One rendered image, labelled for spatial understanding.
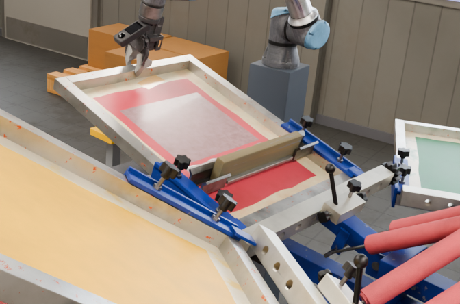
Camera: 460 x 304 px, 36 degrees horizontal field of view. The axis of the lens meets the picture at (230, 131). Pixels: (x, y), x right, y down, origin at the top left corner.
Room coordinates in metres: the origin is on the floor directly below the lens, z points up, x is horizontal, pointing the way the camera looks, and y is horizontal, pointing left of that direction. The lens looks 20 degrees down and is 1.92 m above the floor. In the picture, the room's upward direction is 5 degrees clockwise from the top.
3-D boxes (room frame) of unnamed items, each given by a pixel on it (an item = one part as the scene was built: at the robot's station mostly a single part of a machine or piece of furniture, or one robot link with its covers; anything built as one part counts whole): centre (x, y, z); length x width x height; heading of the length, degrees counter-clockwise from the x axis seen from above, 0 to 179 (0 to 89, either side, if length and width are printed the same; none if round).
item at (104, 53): (5.73, 0.81, 0.25); 1.32 x 0.90 x 0.49; 60
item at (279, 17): (2.76, -0.18, 1.37); 0.13 x 0.12 x 0.14; 39
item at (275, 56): (2.76, -0.18, 1.25); 0.15 x 0.15 x 0.10
